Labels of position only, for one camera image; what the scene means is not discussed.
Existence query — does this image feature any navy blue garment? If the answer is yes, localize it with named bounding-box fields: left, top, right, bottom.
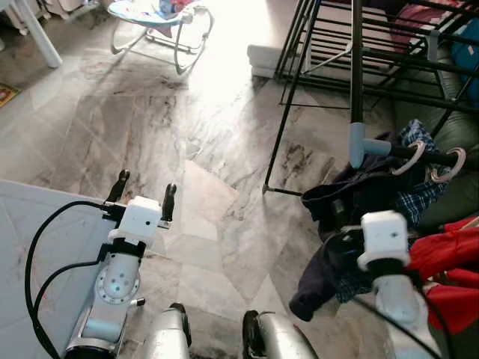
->
left=290, top=135, right=420, bottom=322

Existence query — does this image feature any light blue plastic table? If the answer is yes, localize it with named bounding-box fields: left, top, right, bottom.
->
left=0, top=179, right=115, bottom=359

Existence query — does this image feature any blue plaid shirt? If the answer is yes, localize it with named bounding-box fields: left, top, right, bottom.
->
left=335, top=120, right=450, bottom=304

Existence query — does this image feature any red shirt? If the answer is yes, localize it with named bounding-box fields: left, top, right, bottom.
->
left=408, top=215, right=479, bottom=334

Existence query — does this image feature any green leather sofa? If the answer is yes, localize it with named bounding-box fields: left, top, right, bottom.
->
left=408, top=41, right=479, bottom=233

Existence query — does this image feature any silver right robot leg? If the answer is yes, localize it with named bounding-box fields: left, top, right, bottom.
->
left=242, top=310, right=320, bottom=359

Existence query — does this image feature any silver robot leg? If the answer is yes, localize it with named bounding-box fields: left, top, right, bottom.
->
left=142, top=303, right=192, bottom=359
left=242, top=310, right=320, bottom=359

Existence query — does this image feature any silver left robot leg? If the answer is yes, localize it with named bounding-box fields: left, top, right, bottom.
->
left=142, top=303, right=192, bottom=359

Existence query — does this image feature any small colourful floor mat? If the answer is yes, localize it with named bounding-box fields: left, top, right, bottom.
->
left=0, top=82, right=21, bottom=108

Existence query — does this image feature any blue plastic storage bin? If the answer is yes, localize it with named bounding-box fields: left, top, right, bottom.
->
left=449, top=16, right=479, bottom=99

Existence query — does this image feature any white low ledge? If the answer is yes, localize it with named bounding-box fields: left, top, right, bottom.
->
left=247, top=43, right=287, bottom=80

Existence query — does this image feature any black clothes drying rack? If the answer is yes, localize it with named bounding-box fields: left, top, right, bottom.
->
left=263, top=0, right=479, bottom=197

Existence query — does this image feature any white furniture leg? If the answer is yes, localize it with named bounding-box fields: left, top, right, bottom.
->
left=0, top=0, right=63, bottom=70

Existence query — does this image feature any baby bouncer seat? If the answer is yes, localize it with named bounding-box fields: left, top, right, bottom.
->
left=107, top=0, right=215, bottom=76

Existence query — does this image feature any maroon cloth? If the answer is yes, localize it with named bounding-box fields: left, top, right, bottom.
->
left=389, top=0, right=469, bottom=47

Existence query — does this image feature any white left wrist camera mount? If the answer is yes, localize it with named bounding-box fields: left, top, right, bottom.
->
left=109, top=197, right=164, bottom=245

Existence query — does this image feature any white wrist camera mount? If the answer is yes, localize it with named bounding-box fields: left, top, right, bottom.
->
left=358, top=211, right=411, bottom=271
left=109, top=197, right=164, bottom=245

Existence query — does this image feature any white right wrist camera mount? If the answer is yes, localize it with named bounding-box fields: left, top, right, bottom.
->
left=358, top=211, right=411, bottom=271

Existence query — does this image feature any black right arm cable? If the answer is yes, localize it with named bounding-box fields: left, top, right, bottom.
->
left=329, top=228, right=459, bottom=359

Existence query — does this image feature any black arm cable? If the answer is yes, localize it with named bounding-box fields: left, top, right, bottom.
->
left=24, top=199, right=113, bottom=359
left=329, top=228, right=459, bottom=359

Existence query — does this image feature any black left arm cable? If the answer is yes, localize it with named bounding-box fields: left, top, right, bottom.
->
left=24, top=199, right=113, bottom=359

